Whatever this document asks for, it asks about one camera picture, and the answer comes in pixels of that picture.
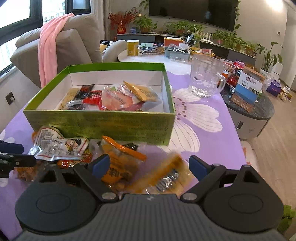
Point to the wall television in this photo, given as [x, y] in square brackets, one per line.
[219, 13]

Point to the pink box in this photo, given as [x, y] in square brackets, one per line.
[239, 64]

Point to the dark red-black snack packet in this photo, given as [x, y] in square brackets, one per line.
[84, 91]

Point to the pink towel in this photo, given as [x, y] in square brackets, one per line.
[47, 56]

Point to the tall leafy floor plant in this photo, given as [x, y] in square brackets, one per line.
[270, 59]

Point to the green cardboard box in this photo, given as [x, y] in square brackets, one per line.
[151, 123]

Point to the purple floral tablecloth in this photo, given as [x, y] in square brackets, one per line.
[205, 129]

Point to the clear packet with brown snacks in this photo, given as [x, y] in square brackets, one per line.
[171, 176]

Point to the orange peanut snack bag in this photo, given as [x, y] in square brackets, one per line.
[124, 161]

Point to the orange tissue box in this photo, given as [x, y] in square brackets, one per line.
[173, 41]

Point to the wall power socket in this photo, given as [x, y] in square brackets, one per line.
[10, 98]

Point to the long yellow snack packet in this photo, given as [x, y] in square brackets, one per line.
[68, 97]

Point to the pink translucent snack packet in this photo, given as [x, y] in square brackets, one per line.
[118, 97]

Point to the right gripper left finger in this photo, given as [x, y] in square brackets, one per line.
[91, 175]

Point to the white red-bordered snack pouch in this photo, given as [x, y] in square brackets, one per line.
[49, 145]

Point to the blue-grey tray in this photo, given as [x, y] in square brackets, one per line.
[175, 53]

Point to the dark round side table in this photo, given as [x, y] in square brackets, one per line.
[249, 125]

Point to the clear glass mug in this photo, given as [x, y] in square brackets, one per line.
[206, 77]

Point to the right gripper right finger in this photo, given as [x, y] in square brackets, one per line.
[207, 175]

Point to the yellow woven basket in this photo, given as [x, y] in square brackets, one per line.
[207, 52]

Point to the yellow canister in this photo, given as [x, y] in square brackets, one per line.
[132, 47]

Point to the grey armchair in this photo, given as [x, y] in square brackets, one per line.
[77, 43]

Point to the white round coffee table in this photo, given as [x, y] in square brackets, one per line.
[170, 65]

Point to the red lion snack bag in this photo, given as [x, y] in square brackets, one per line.
[95, 98]

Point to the red flower arrangement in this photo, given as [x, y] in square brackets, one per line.
[120, 19]

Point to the white blue carton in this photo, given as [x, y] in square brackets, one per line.
[247, 89]

